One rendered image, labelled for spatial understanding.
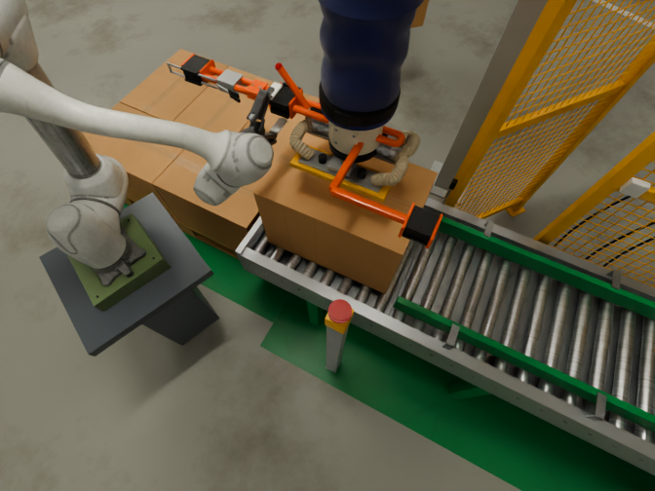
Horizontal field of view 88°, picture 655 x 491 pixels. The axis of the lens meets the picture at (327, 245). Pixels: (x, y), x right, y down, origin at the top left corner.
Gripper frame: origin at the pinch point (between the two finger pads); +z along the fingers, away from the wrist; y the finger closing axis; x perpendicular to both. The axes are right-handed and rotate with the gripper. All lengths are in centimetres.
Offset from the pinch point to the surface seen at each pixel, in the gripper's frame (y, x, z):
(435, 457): 123, 110, -65
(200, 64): -2.3, -32.3, 2.6
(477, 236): 59, 82, 23
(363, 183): 10.6, 34.5, -9.3
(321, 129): 5.2, 14.4, 1.0
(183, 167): 68, -71, 1
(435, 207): 63, 60, 33
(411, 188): 28, 48, 10
